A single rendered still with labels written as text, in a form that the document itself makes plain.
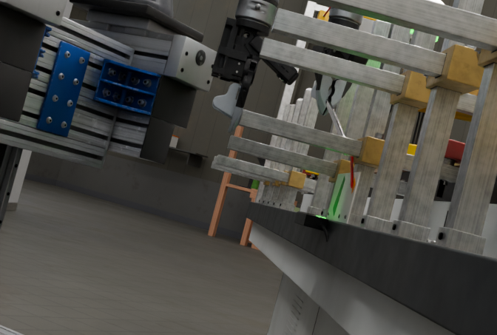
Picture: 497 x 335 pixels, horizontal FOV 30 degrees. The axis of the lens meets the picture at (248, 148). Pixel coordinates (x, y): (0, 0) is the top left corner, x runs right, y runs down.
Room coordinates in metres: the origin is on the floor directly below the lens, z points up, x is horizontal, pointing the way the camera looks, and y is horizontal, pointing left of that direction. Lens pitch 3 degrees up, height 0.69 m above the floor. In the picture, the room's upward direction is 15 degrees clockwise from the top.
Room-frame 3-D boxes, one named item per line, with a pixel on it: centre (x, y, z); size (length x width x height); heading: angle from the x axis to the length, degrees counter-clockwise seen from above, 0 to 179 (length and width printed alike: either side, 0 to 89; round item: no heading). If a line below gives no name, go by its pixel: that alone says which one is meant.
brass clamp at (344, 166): (2.06, -0.22, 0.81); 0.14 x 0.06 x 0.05; 3
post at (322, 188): (2.34, -0.21, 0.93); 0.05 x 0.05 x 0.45; 3
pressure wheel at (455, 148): (1.79, -0.38, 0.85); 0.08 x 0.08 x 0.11
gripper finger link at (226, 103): (1.76, 0.06, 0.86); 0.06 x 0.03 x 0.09; 93
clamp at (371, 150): (1.81, -0.24, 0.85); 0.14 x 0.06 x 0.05; 3
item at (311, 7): (4.39, -0.15, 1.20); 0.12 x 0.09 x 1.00; 93
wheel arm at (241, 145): (2.04, -0.17, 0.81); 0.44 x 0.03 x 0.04; 93
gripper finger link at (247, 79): (1.75, 0.04, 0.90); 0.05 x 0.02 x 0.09; 3
